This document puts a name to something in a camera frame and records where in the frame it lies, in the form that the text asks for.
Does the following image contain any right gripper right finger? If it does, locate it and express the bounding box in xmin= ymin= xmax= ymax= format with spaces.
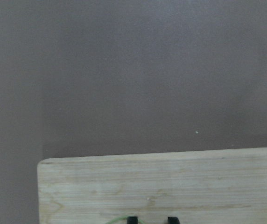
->
xmin=167 ymin=217 xmax=179 ymax=224

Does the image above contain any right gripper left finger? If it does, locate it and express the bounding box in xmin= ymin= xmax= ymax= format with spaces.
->
xmin=126 ymin=216 xmax=138 ymax=224

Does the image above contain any dark red cherry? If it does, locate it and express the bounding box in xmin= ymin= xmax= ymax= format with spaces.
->
xmin=106 ymin=216 xmax=146 ymax=224

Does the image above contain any wooden cutting board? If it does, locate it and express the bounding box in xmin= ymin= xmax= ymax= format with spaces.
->
xmin=37 ymin=148 xmax=267 ymax=224

